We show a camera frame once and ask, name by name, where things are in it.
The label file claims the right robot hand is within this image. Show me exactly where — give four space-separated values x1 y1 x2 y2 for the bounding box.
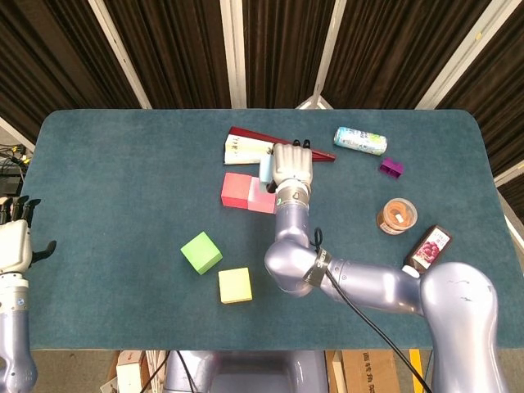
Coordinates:
265 138 315 193

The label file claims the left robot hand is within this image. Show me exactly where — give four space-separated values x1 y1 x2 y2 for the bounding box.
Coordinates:
0 195 57 276

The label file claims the light blue cube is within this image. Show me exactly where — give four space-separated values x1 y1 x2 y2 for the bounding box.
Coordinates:
258 153 276 185

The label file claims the red cube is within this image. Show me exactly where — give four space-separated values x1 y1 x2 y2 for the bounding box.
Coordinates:
220 172 253 210

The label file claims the pink cube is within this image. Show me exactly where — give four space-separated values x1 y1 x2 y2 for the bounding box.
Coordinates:
246 176 278 215

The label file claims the red folding paper fan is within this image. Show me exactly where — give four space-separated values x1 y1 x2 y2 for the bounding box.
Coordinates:
223 125 337 166

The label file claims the printed drink can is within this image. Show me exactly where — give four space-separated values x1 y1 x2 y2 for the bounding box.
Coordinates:
333 126 389 157

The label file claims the small purple plastic brick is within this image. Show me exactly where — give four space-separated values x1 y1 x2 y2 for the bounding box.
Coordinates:
378 156 405 181

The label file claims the clear tub of rubber bands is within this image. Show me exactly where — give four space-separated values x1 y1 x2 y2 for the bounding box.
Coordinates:
375 197 419 236

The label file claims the green cube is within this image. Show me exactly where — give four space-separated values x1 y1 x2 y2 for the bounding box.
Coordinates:
180 231 224 276

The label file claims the yellow cube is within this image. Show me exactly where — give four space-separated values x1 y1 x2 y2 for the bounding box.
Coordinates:
217 267 254 305

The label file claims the teal felt table cover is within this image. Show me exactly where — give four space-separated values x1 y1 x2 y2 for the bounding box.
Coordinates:
6 108 516 352

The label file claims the dark brown curtain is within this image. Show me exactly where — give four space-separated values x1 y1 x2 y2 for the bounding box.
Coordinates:
0 0 524 214

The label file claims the brown bottle with grape label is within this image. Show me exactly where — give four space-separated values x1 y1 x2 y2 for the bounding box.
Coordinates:
402 224 454 276

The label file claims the white cardboard box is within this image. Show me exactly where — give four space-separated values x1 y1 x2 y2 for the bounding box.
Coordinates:
100 350 169 393

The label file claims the grey robot torso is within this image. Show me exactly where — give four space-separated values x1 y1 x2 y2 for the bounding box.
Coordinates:
163 350 331 393

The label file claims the wooden plank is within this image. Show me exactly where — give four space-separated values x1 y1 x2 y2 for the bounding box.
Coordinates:
330 350 348 393

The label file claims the brown cardboard box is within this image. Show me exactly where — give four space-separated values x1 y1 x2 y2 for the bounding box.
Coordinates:
341 350 400 393

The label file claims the black cable bundle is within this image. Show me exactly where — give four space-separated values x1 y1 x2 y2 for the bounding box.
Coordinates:
0 142 29 196

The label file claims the white partition frame post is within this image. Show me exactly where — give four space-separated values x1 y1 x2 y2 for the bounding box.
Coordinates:
219 0 248 110
493 163 524 189
88 0 152 110
294 0 349 111
415 0 503 111
0 116 36 152

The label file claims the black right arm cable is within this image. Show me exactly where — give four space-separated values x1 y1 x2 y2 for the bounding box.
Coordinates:
309 228 433 393

